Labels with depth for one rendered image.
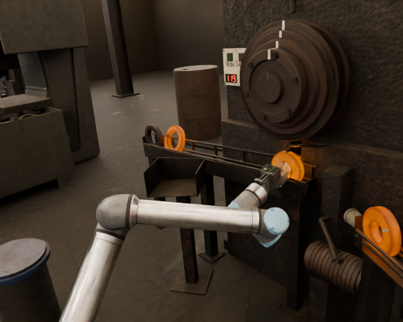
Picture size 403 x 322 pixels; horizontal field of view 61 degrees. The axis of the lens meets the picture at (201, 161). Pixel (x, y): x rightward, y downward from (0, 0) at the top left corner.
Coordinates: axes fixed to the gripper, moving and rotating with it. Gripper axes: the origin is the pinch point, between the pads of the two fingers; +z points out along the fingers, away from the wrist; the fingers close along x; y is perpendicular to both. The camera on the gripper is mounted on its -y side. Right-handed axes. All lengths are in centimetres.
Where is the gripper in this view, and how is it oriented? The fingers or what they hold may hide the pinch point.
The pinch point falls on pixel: (288, 167)
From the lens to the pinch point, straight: 154.8
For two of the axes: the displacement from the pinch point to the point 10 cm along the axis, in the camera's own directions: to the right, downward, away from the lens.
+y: -3.1, -7.9, -5.3
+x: -6.5, -2.3, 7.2
